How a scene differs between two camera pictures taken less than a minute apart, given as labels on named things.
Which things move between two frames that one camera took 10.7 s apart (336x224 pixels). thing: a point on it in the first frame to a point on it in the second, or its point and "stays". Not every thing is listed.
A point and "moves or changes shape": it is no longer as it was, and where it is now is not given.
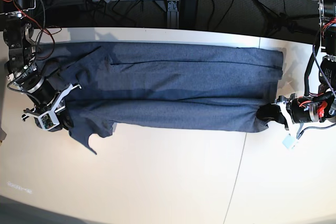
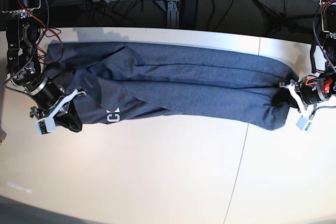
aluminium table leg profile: [172, 14] stays
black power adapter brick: [188, 6] stays
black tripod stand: [276, 21] stays
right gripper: [304, 109] to [313, 89]
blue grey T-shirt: [134, 87] moves or changes shape
